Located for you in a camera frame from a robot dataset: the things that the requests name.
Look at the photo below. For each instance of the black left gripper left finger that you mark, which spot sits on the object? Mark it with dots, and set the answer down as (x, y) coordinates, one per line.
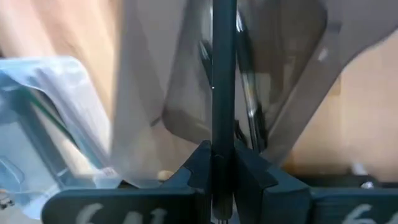
(155, 205)

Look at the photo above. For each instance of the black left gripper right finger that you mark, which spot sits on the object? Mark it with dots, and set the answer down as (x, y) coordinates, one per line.
(280, 205)

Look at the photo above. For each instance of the silver and black pen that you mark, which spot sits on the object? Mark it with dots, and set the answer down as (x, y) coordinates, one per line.
(250, 93)

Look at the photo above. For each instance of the green pencil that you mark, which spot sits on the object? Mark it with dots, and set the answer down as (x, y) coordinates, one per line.
(53, 119)

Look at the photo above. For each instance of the thick black pen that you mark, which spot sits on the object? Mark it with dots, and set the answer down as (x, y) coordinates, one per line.
(224, 77)

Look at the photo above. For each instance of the grey plastic bin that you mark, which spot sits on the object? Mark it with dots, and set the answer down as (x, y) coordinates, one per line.
(140, 93)

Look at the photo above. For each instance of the clear plastic bin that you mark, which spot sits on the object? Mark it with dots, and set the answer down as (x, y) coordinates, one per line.
(62, 81)

